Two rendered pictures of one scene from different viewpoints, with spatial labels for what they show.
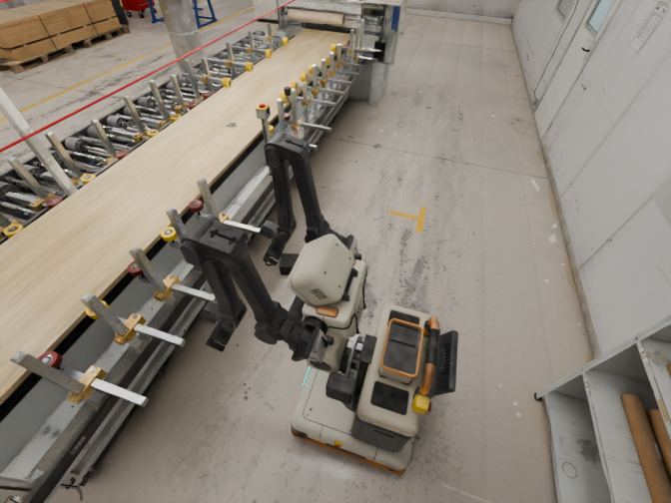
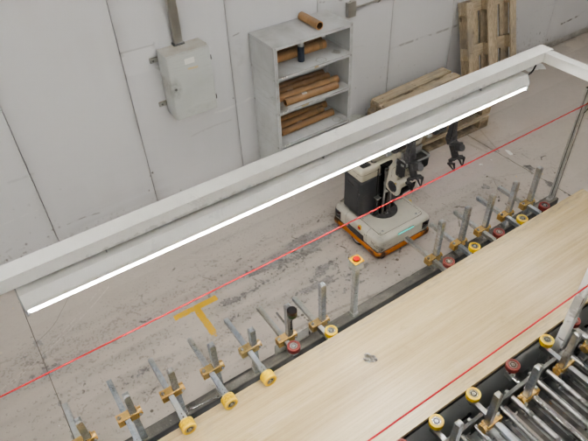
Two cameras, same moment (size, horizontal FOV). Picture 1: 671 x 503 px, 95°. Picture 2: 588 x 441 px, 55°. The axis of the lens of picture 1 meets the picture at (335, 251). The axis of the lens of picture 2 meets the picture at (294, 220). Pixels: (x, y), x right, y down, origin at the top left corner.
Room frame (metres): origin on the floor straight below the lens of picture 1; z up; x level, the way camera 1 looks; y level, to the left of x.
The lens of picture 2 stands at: (4.05, 1.86, 3.69)
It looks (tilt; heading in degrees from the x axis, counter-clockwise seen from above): 42 degrees down; 222
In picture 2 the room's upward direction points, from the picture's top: 3 degrees counter-clockwise
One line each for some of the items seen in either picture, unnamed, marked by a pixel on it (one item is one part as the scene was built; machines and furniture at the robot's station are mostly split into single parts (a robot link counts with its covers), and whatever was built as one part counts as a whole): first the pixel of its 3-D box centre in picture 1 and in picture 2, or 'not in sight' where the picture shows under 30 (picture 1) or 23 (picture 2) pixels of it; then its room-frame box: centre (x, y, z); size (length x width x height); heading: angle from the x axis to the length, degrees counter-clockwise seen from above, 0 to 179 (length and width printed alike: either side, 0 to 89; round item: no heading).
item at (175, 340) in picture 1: (141, 329); (499, 212); (0.62, 0.86, 0.82); 0.43 x 0.03 x 0.04; 74
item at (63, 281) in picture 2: not in sight; (321, 164); (2.60, 0.71, 2.34); 2.40 x 0.12 x 0.08; 164
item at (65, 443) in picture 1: (294, 148); (297, 348); (2.46, 0.40, 0.67); 5.11 x 0.08 x 0.10; 164
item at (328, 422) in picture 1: (359, 393); (381, 218); (0.58, -0.19, 0.16); 0.67 x 0.64 x 0.25; 75
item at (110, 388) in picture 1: (100, 384); (520, 201); (0.38, 0.93, 0.81); 0.43 x 0.03 x 0.04; 74
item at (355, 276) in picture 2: (268, 147); (354, 290); (2.03, 0.52, 0.93); 0.05 x 0.05 x 0.45; 74
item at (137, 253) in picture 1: (157, 281); (486, 220); (0.84, 0.85, 0.89); 0.04 x 0.04 x 0.48; 74
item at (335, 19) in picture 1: (330, 18); not in sight; (5.18, 0.21, 1.05); 1.43 x 0.12 x 0.12; 74
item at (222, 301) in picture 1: (221, 282); (454, 117); (0.50, 0.32, 1.40); 0.11 x 0.06 x 0.43; 164
